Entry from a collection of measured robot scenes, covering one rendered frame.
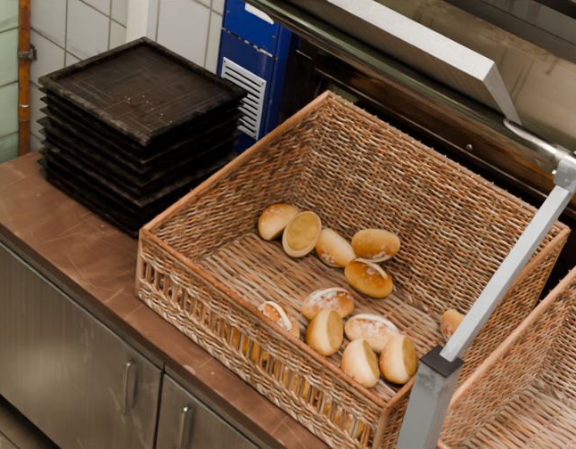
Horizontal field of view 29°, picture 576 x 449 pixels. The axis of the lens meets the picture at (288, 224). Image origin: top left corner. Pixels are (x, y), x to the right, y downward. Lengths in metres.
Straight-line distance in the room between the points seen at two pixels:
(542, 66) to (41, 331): 1.07
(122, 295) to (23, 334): 0.34
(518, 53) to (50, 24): 1.29
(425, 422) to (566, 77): 0.69
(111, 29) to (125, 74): 0.42
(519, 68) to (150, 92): 0.70
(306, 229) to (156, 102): 0.37
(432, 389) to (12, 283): 1.05
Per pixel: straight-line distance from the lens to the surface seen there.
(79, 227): 2.17
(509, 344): 1.77
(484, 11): 1.93
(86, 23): 2.70
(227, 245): 2.14
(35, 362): 2.31
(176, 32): 2.46
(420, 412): 1.48
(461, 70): 1.42
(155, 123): 2.07
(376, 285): 2.06
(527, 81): 1.94
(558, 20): 1.87
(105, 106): 2.11
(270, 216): 2.13
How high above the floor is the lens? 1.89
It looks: 36 degrees down
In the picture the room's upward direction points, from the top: 10 degrees clockwise
